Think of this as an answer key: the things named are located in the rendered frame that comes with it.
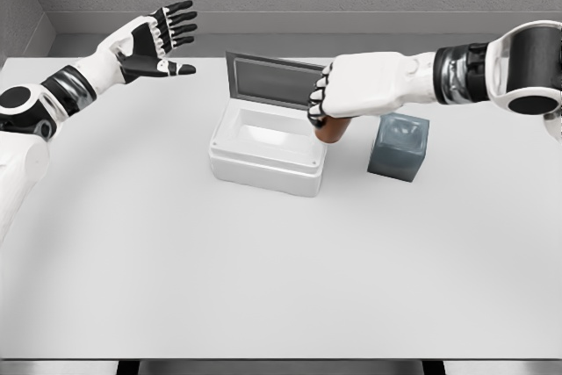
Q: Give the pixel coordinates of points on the brown cup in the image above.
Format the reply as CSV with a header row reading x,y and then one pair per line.
x,y
333,130

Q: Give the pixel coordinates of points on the grey translucent cube container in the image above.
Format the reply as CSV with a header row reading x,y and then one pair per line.
x,y
398,147

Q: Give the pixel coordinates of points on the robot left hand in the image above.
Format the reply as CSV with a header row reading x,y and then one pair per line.
x,y
141,41

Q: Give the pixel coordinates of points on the white box with open lid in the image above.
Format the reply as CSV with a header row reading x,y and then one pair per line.
x,y
268,138

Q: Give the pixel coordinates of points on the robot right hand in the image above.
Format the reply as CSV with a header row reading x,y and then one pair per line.
x,y
360,85

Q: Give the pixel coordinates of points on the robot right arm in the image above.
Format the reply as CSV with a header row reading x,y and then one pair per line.
x,y
492,72

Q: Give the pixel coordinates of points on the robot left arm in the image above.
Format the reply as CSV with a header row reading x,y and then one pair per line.
x,y
52,98

